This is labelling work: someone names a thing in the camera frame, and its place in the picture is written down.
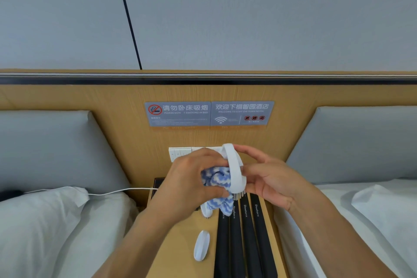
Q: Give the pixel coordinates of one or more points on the person's left hand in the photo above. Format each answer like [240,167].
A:
[182,186]

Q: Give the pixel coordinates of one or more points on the person's right hand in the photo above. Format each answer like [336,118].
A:
[283,183]

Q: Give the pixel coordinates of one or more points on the white brush grey bristles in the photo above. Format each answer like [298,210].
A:
[201,245]
[207,212]
[236,173]

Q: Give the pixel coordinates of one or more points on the blue white striped cloth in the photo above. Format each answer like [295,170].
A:
[218,176]

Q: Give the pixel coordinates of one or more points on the wooden nightstand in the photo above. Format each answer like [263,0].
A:
[176,248]

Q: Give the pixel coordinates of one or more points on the long black shoe spoon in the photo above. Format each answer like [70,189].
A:
[236,248]
[222,248]
[251,245]
[264,245]

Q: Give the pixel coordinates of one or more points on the black leather tissue box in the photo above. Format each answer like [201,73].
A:
[158,183]

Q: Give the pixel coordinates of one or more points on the grey headboard cushion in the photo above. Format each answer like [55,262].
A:
[361,144]
[42,150]

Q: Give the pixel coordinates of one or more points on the white pillow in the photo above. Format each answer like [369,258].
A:
[387,212]
[36,232]

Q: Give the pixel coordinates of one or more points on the wooden headboard panel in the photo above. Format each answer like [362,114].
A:
[81,98]

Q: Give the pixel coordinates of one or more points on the black charging device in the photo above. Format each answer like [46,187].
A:
[9,194]

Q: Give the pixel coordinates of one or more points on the white switch socket panel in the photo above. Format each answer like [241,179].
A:
[179,154]

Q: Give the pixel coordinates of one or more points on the grey wall sign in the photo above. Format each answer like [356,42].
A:
[182,116]

